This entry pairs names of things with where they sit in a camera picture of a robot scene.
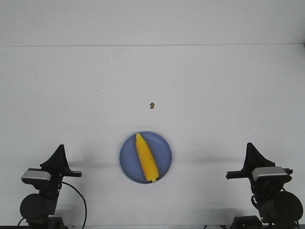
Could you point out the yellow corn cob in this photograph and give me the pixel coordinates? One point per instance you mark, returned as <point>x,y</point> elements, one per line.
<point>148,164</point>

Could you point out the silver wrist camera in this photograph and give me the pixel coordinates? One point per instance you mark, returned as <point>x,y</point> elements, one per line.
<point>31,176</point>
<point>261,172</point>

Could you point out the blue round plate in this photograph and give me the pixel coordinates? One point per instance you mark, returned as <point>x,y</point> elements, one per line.
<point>130,162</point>

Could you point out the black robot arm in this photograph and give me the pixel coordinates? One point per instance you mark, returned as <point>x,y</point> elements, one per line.
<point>38,209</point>
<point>278,208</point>

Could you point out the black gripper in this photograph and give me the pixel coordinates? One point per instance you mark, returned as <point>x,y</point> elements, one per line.
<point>265,187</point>
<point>52,173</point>

